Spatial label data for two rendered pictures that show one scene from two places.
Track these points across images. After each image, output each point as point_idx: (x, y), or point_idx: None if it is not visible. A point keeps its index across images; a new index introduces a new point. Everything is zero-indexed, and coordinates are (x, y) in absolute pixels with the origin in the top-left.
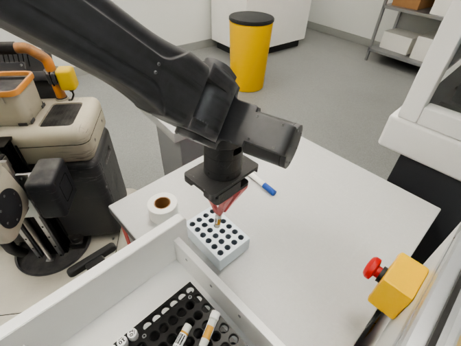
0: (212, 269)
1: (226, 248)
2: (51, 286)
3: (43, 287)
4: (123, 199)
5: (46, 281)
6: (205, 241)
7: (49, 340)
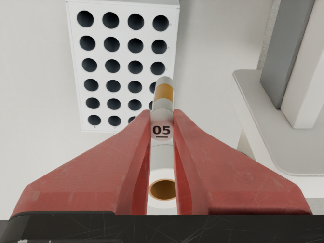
0: (185, 9)
1: (132, 23)
2: (247, 140)
3: None
4: None
5: (247, 147)
6: (164, 72)
7: None
